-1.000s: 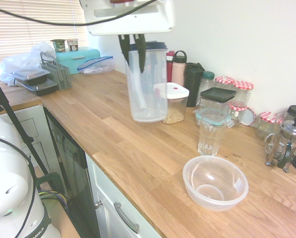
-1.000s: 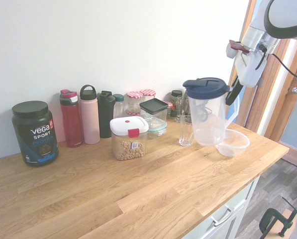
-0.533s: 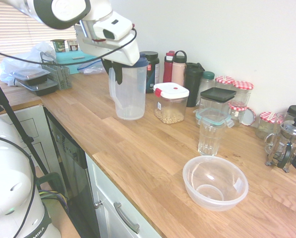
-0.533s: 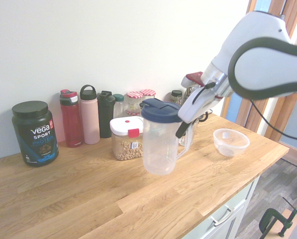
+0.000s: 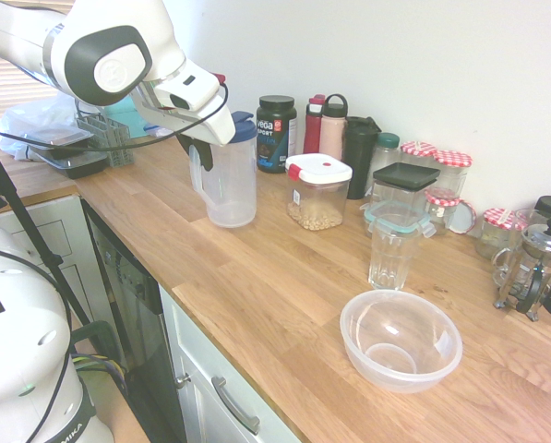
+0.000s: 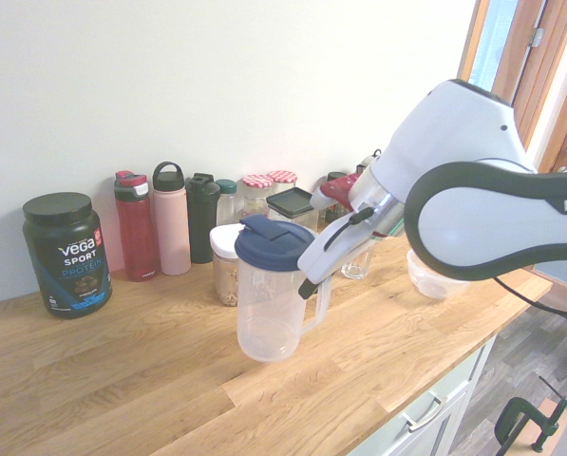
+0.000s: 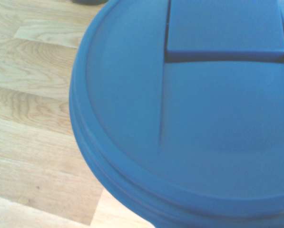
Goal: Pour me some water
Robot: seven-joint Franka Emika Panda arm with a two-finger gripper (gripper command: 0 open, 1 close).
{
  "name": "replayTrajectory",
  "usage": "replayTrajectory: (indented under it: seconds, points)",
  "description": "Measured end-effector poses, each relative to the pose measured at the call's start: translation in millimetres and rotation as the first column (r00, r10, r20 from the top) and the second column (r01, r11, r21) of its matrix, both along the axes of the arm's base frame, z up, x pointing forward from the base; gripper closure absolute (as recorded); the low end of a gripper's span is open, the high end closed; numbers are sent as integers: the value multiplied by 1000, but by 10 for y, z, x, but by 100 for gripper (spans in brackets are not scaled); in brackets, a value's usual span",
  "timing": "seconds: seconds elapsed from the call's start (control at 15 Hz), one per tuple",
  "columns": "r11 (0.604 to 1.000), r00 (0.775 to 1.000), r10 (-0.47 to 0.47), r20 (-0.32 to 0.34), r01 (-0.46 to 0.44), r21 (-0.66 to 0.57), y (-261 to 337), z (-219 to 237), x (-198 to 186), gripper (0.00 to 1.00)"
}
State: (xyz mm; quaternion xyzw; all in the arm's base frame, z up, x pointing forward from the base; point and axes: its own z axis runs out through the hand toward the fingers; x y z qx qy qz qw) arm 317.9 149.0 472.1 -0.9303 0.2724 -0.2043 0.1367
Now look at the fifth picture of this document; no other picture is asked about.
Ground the clear drinking glass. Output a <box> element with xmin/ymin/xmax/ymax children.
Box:
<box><xmin>368</xmin><ymin>212</ymin><xmax>419</xmax><ymax>291</ymax></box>

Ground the black plastic food container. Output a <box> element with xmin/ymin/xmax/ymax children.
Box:
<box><xmin>32</xmin><ymin>145</ymin><xmax>110</xmax><ymax>180</ymax></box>
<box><xmin>25</xmin><ymin>127</ymin><xmax>94</xmax><ymax>151</ymax></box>

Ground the pink bottle with black cap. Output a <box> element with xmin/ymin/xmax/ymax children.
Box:
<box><xmin>319</xmin><ymin>93</ymin><xmax>349</xmax><ymax>162</ymax></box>

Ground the wrist camera with red mount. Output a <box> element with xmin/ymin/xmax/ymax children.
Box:
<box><xmin>153</xmin><ymin>68</ymin><xmax>228</xmax><ymax>113</ymax></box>

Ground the clear glass mug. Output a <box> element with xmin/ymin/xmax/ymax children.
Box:
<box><xmin>490</xmin><ymin>208</ymin><xmax>542</xmax><ymax>278</ymax></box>

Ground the cereal container with white lid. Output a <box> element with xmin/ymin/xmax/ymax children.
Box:
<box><xmin>284</xmin><ymin>154</ymin><xmax>353</xmax><ymax>231</ymax></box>

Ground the small jar red checkered lid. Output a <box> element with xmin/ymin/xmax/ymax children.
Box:
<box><xmin>425</xmin><ymin>187</ymin><xmax>477</xmax><ymax>235</ymax></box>
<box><xmin>476</xmin><ymin>208</ymin><xmax>516</xmax><ymax>260</ymax></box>

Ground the black shaker bottle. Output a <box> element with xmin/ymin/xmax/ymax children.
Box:
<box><xmin>343</xmin><ymin>115</ymin><xmax>381</xmax><ymax>200</ymax></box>

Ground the black camera cable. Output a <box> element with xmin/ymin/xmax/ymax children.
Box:
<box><xmin>0</xmin><ymin>80</ymin><xmax>233</xmax><ymax>153</ymax></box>

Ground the glass jar red checkered lid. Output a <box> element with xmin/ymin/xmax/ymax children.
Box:
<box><xmin>434</xmin><ymin>150</ymin><xmax>473</xmax><ymax>199</ymax></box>
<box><xmin>399</xmin><ymin>140</ymin><xmax>438</xmax><ymax>170</ymax></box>

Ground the red water bottle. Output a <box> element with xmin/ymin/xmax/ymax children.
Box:
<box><xmin>302</xmin><ymin>93</ymin><xmax>327</xmax><ymax>156</ymax></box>

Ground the black tripod stand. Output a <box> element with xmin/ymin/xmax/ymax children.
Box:
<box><xmin>0</xmin><ymin>124</ymin><xmax>94</xmax><ymax>333</ymax></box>

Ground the bundle of coloured wires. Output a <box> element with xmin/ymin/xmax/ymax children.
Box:
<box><xmin>71</xmin><ymin>353</ymin><xmax>129</xmax><ymax>394</ymax></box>

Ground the clear plastic bowl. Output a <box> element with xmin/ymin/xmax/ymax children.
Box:
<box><xmin>339</xmin><ymin>289</ymin><xmax>464</xmax><ymax>394</ymax></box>

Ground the square container with black lid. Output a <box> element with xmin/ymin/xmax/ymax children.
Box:
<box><xmin>369</xmin><ymin>162</ymin><xmax>442</xmax><ymax>218</ymax></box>

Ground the black Vega protein tub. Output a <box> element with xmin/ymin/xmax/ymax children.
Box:
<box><xmin>255</xmin><ymin>94</ymin><xmax>299</xmax><ymax>174</ymax></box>

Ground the green metal clamp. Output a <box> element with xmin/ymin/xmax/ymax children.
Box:
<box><xmin>69</xmin><ymin>320</ymin><xmax>128</xmax><ymax>370</ymax></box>

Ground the clear plastic bag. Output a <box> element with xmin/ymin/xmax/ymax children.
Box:
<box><xmin>0</xmin><ymin>94</ymin><xmax>80</xmax><ymax>162</ymax></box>

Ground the clear pitcher with blue lid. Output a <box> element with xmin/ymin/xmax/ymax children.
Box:
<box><xmin>187</xmin><ymin>110</ymin><xmax>259</xmax><ymax>230</ymax></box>

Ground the clear bottle with green cap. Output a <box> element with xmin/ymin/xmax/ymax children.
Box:
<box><xmin>370</xmin><ymin>132</ymin><xmax>401</xmax><ymax>186</ymax></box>

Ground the black dishwasher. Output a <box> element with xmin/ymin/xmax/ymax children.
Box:
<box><xmin>80</xmin><ymin>198</ymin><xmax>186</xmax><ymax>443</ymax></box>

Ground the grey plastic basket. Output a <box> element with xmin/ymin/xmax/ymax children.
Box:
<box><xmin>75</xmin><ymin>114</ymin><xmax>136</xmax><ymax>168</ymax></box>

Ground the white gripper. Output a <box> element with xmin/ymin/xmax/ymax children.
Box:
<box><xmin>131</xmin><ymin>84</ymin><xmax>238</xmax><ymax>174</ymax></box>

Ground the teal flat box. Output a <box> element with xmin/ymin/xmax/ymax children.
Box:
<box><xmin>103</xmin><ymin>96</ymin><xmax>147</xmax><ymax>139</ymax></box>

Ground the pale cabinet under counter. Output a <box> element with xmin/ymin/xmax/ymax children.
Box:
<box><xmin>158</xmin><ymin>284</ymin><xmax>304</xmax><ymax>443</ymax></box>

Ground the glass container with teal lid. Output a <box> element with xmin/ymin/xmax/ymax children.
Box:
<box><xmin>360</xmin><ymin>200</ymin><xmax>436</xmax><ymax>239</ymax></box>

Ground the silver cabinet handle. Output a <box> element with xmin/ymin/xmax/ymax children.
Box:
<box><xmin>210</xmin><ymin>376</ymin><xmax>262</xmax><ymax>436</ymax></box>

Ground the glass French press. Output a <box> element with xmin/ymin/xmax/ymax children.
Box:
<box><xmin>492</xmin><ymin>215</ymin><xmax>551</xmax><ymax>322</ymax></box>

